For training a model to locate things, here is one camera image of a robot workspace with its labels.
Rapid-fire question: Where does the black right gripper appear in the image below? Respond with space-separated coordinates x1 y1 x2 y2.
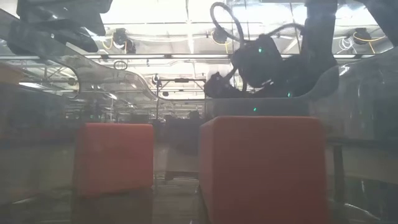
204 34 285 98

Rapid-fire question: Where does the red cube block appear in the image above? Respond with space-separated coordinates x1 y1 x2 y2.
198 116 329 224
73 122 155 197

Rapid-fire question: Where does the round black ceiling fixture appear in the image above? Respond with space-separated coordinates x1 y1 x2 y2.
111 27 137 55
353 27 373 46
211 27 229 45

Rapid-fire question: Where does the long horizontal light bar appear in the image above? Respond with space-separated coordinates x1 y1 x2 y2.
83 54 357 60

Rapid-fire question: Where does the translucent grey plastic bin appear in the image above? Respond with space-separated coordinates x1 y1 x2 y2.
0 9 398 224

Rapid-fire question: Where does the black background frame rig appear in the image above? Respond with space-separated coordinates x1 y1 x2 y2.
155 77 208 121

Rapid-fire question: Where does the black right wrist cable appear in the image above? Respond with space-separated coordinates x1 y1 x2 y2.
210 1 305 93

